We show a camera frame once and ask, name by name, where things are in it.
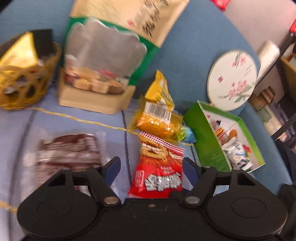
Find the large green beige snack bag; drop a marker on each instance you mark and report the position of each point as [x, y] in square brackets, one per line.
[104, 51]

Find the small light blue packet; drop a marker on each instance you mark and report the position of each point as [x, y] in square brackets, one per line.
[188, 135]

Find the white plastic roll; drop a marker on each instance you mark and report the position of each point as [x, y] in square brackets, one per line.
[268, 58]

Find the white blue floral snack packet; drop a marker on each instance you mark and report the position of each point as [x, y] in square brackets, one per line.
[237, 153]

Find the clear orange cake packet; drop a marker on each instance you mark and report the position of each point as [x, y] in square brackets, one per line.
[157, 122]

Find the red noodle snack packet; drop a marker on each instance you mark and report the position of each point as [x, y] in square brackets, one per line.
[157, 171]

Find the black shelf frame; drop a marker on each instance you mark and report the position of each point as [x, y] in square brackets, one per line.
[286, 92]

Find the blue sofa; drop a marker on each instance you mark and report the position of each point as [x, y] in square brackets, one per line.
[185, 46]

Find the stack of cardboard boxes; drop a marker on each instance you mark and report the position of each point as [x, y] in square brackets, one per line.
[266, 106]

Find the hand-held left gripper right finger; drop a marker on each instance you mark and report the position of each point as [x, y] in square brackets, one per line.
[189, 170]

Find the yellow snack packet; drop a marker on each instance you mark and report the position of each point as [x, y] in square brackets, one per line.
[159, 89]

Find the red fabric item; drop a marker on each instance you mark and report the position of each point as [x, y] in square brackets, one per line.
[220, 4]

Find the gold foil packet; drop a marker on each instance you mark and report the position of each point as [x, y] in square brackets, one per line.
[19, 53]

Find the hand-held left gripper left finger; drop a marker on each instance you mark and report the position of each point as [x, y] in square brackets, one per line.
[113, 169]

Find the brown label clear snack packet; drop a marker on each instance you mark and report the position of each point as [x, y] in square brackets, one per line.
[69, 150]

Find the green cardboard box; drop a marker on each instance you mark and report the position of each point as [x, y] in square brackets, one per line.
[205, 139]

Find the woven wicker basket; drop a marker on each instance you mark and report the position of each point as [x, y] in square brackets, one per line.
[25, 90]

